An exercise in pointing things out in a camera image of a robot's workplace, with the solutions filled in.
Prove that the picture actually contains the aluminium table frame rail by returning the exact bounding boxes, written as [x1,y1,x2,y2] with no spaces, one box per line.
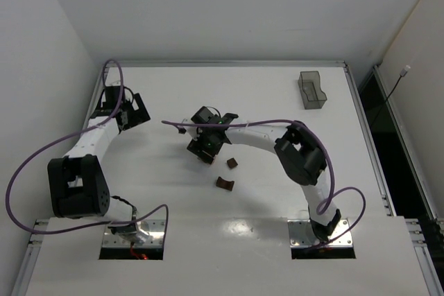
[119,60,347,68]

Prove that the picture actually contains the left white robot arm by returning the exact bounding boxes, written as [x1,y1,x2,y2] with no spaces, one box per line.
[47,86,151,240]

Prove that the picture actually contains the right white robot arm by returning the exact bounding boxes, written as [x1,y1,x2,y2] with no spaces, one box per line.
[180,106,341,242]

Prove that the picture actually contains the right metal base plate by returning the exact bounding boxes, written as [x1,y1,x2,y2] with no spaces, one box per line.
[287,219,353,250]

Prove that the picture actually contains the metal base plate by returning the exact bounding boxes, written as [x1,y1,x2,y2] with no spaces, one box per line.
[287,219,353,250]
[101,219,167,249]

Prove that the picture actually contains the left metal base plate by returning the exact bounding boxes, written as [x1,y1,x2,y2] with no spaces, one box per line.
[101,219,167,249]

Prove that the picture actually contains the black cable white plug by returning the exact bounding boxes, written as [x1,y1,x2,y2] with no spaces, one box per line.
[370,64,411,129]

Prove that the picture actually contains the dark brown wood cube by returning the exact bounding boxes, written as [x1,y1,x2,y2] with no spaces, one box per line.
[226,158,238,169]

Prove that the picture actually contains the light rectangular wood block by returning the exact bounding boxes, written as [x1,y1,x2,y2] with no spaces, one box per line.
[202,151,217,165]

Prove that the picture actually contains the dark brown arch block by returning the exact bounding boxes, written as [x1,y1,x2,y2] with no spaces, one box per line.
[216,177,234,192]

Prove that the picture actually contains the smoky transparent plastic bin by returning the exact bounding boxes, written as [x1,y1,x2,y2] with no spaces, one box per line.
[298,71,327,110]

